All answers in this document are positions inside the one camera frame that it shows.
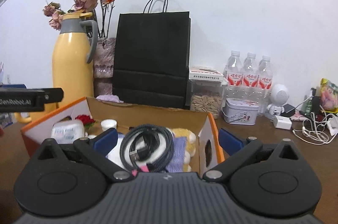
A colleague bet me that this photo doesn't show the red cardboard box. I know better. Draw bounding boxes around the red cardboard box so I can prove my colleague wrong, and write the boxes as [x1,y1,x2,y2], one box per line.
[21,97,225,175]

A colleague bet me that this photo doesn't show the white tin box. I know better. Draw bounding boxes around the white tin box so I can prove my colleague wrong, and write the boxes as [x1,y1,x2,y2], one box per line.
[222,98,259,125]

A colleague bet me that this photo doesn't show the red fabric rose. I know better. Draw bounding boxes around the red fabric rose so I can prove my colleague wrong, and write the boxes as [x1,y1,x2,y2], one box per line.
[75,115,96,132]

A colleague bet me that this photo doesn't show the black paper bag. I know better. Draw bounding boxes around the black paper bag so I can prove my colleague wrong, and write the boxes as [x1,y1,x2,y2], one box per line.
[112,0,191,109]

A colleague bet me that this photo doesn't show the yellow snack bag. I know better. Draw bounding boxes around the yellow snack bag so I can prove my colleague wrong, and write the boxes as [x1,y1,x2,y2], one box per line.
[320,78,338,113]

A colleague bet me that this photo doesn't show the yellow ceramic mug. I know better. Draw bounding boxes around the yellow ceramic mug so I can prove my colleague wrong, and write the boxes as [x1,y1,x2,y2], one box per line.
[14,103,57,124]

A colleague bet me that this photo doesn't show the pink glitter vase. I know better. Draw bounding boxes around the pink glitter vase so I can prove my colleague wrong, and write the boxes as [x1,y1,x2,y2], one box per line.
[93,38,116,97]

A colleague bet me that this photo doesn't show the tangle of white cables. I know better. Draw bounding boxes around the tangle of white cables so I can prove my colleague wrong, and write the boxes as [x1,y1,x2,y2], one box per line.
[292,96,338,146]

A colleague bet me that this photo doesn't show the small white jar lid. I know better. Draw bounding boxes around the small white jar lid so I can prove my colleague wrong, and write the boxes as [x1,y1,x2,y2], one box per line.
[100,119,117,131]

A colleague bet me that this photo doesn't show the braided black cable coil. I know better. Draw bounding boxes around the braided black cable coil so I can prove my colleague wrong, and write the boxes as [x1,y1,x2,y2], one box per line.
[119,124,175,178]

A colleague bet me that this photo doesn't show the white cloth mask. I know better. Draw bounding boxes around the white cloth mask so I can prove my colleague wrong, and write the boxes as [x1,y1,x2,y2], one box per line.
[106,136,166,170]

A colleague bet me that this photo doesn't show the white charger adapter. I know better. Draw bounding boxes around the white charger adapter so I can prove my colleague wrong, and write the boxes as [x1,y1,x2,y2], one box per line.
[273,115,292,131]

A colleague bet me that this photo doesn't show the yellow thermos jug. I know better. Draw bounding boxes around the yellow thermos jug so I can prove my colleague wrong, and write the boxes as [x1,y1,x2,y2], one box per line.
[52,12,98,107]

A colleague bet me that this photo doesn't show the white robot toy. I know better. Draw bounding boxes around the white robot toy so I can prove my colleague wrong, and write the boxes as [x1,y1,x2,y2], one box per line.
[264,84,289,120]

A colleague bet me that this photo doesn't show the water bottle right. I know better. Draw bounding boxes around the water bottle right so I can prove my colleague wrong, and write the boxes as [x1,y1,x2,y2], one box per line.
[258,56,273,116]

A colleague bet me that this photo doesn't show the clear seed container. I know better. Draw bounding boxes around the clear seed container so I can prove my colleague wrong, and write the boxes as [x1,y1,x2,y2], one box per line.
[189,66,228,119]

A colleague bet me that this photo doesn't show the water bottle left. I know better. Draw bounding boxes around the water bottle left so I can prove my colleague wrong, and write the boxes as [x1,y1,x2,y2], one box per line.
[224,50,243,99]

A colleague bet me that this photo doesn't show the white yellow plush toy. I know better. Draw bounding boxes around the white yellow plush toy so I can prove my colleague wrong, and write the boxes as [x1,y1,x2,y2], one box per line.
[167,128,196,173]

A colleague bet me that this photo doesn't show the water bottle middle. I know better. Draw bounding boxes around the water bottle middle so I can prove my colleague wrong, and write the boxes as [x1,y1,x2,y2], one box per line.
[241,52,259,100]

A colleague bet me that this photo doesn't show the water bottle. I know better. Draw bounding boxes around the water bottle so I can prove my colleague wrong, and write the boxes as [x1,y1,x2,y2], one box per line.
[224,50,243,99]
[258,56,273,116]
[241,52,259,100]

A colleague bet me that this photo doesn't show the purple woven cloth bag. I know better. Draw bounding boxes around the purple woven cloth bag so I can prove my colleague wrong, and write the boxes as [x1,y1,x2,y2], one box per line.
[109,134,190,172]

